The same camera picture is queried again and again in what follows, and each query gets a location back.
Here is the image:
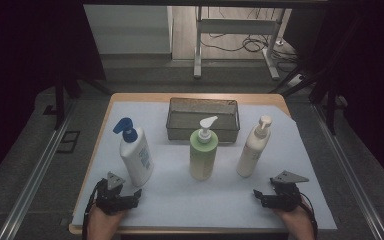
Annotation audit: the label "person's left hand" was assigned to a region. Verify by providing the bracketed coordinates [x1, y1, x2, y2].
[86, 204, 128, 240]

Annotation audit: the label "metal mesh basket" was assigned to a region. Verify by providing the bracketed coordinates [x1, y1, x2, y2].
[165, 97, 241, 144]

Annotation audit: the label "white desk frame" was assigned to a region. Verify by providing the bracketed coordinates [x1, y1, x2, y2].
[193, 6, 286, 81]

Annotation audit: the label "dark curtain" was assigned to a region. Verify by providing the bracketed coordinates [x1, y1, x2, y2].
[0, 0, 107, 191]
[283, 0, 384, 194]

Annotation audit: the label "black metal stand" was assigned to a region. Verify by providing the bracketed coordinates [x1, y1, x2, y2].
[43, 66, 113, 131]
[269, 66, 348, 136]

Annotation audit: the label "white power strip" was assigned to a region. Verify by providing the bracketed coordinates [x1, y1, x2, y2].
[286, 73, 306, 88]

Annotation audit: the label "person's right hand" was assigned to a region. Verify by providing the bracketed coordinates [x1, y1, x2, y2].
[274, 199, 316, 240]

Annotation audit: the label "cream pump bottle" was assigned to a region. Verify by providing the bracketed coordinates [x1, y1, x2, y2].
[235, 115, 274, 178]

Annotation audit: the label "black floor cables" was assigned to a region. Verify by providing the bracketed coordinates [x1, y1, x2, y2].
[199, 6, 301, 73]

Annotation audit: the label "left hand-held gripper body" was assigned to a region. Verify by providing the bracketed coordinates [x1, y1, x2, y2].
[95, 171, 129, 215]

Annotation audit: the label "aluminium rail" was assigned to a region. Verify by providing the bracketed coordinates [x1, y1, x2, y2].
[311, 103, 384, 240]
[0, 99, 78, 240]

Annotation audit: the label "white bottle with blue pump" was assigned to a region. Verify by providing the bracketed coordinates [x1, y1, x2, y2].
[112, 117, 155, 188]

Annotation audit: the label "green bottle with white pump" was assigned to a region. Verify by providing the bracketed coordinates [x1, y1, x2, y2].
[189, 115, 220, 182]

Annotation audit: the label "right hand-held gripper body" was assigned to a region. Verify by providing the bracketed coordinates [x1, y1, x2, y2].
[269, 170, 310, 213]

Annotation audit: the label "white cabinet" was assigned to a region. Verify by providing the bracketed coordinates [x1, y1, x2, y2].
[83, 4, 174, 56]

